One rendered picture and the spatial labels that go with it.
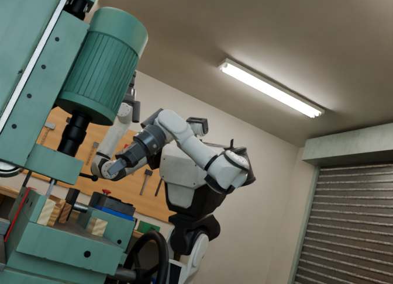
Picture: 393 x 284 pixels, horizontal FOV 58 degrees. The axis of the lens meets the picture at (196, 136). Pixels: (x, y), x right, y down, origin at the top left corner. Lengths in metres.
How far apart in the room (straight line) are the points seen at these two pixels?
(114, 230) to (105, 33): 0.56
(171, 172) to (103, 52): 0.67
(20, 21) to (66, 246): 0.54
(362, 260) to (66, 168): 3.46
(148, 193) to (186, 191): 2.92
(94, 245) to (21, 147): 0.31
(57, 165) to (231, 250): 4.07
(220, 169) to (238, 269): 3.90
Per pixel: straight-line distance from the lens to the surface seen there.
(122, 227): 1.07
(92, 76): 1.01
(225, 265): 4.89
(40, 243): 0.80
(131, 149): 1.14
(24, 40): 0.97
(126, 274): 1.11
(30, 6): 1.00
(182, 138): 1.17
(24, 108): 0.97
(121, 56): 1.04
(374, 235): 4.05
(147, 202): 4.40
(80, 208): 1.10
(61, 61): 1.01
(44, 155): 1.00
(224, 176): 1.15
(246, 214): 4.96
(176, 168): 1.50
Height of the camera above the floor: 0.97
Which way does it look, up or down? 15 degrees up
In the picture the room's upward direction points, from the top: 19 degrees clockwise
